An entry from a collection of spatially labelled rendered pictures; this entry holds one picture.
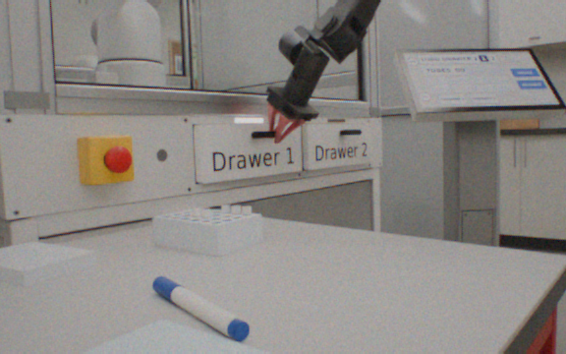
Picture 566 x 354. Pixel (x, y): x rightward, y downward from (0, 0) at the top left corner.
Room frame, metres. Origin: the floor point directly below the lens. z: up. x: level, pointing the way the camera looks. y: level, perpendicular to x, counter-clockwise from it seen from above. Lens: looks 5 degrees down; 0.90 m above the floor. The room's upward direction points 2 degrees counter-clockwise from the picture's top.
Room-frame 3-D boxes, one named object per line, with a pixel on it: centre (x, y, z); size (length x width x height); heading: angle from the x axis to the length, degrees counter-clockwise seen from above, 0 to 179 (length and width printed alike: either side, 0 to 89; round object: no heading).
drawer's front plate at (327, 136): (1.16, -0.15, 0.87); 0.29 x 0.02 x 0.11; 138
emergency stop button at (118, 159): (0.65, 0.24, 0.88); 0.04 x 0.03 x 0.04; 138
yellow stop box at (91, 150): (0.67, 0.27, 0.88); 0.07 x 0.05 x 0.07; 138
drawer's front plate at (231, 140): (0.93, 0.06, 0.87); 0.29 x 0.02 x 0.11; 138
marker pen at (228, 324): (0.34, 0.07, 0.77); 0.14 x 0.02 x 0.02; 38
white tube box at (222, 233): (0.59, 0.10, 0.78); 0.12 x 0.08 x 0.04; 53
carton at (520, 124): (3.60, -1.91, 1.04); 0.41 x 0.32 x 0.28; 54
